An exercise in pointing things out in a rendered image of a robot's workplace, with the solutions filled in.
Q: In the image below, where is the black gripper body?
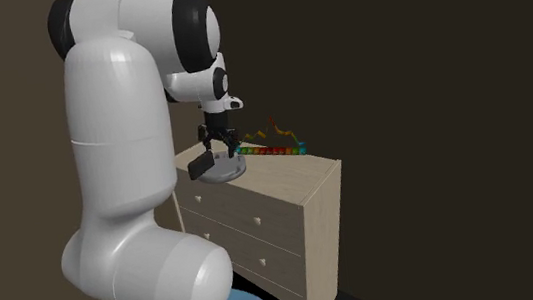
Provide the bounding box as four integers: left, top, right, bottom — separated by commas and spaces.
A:
202, 109, 232, 139

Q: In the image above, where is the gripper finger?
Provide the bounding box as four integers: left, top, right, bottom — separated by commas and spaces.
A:
183, 123, 218, 183
218, 128, 242, 159

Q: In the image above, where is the grey round disc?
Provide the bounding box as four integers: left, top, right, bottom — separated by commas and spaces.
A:
194, 148, 249, 186

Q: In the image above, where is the rainbow coloured block toy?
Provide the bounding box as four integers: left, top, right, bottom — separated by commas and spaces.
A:
232, 112, 309, 163

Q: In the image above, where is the beige chest of drawers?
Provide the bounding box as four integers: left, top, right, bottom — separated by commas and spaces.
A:
147, 127, 356, 300

